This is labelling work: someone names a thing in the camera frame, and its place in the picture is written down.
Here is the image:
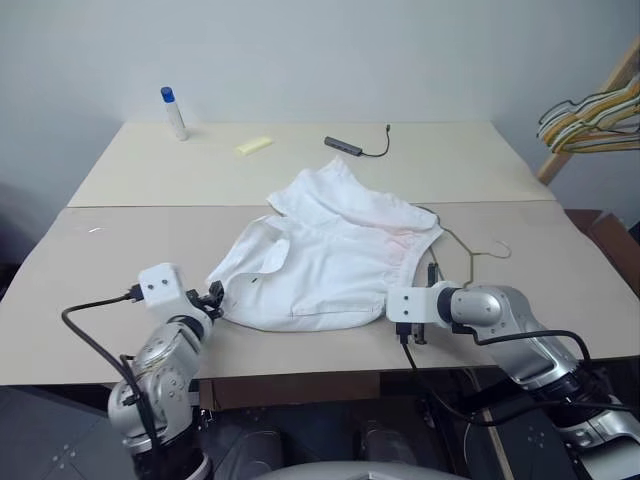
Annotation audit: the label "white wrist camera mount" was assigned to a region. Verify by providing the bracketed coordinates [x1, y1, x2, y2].
[137, 262, 212, 327]
[385, 283, 442, 325]

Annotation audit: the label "thin wooden stick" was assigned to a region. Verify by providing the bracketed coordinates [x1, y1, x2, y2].
[468, 370, 507, 480]

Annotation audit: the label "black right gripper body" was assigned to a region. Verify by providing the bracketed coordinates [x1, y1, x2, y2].
[405, 260, 441, 347]

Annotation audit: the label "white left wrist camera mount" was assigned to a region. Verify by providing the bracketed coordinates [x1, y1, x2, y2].
[137, 262, 212, 327]

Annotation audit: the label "white wire hanger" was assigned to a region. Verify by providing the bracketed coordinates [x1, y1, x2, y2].
[547, 92, 640, 154]

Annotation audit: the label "pale yellow block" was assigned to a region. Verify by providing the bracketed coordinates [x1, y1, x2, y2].
[235, 134, 274, 158]

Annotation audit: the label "grey USB hub with cable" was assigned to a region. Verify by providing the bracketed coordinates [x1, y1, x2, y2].
[323, 123, 393, 159]

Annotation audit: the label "bunch of coloured hangers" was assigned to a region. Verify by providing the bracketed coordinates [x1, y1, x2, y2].
[542, 87, 640, 150]

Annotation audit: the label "gold wire hanger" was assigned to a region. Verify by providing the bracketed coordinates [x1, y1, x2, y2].
[413, 203, 514, 292]

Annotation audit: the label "white shorts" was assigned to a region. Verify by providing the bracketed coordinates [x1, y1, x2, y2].
[205, 154, 444, 334]

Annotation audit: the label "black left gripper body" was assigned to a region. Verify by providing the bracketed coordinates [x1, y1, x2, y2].
[184, 287, 214, 314]

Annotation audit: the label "dark metal stand plate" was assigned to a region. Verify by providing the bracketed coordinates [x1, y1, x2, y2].
[423, 368, 572, 480]
[0, 385, 132, 480]

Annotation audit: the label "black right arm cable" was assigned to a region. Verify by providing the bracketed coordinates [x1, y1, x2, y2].
[396, 322, 640, 432]

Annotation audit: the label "brown cardboard box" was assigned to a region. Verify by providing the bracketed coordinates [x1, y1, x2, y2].
[563, 208, 640, 302]

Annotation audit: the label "white tube with blue cap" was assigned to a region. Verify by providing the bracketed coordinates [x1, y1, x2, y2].
[159, 85, 192, 143]

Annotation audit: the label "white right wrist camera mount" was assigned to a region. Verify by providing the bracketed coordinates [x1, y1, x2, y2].
[385, 283, 442, 325]

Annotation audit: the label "green wire hanger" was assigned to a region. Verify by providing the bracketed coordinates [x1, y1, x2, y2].
[537, 79, 640, 144]

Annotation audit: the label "silver robot torso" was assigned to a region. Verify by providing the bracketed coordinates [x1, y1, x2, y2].
[258, 458, 452, 480]

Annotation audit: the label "wooden clothes rack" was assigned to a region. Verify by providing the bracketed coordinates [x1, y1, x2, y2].
[536, 33, 640, 187]

